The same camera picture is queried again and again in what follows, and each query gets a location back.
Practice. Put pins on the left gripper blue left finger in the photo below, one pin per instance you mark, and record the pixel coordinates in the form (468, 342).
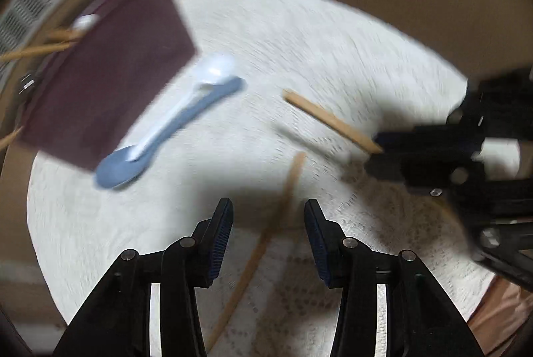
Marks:
(197, 259)

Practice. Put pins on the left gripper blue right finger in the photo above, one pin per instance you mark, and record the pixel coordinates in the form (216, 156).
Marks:
(340, 261)

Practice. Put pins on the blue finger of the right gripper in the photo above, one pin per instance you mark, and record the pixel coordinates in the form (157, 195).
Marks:
(425, 139)
(426, 170)

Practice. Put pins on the wooden chopstick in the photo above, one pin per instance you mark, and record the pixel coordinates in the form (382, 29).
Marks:
(342, 128)
(259, 251)
(64, 35)
(34, 51)

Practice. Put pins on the blue plastic spoon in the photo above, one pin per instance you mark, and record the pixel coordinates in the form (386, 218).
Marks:
(115, 170)

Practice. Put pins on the white plastic spoon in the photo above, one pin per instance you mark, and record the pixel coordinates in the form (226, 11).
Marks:
(208, 71)

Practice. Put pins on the black handled spoon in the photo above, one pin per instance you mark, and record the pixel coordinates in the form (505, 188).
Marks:
(27, 83)

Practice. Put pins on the white lace tablecloth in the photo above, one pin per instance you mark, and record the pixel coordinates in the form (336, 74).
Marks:
(363, 71)

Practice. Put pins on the purple plastic utensil holder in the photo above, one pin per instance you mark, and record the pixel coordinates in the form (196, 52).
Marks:
(90, 95)

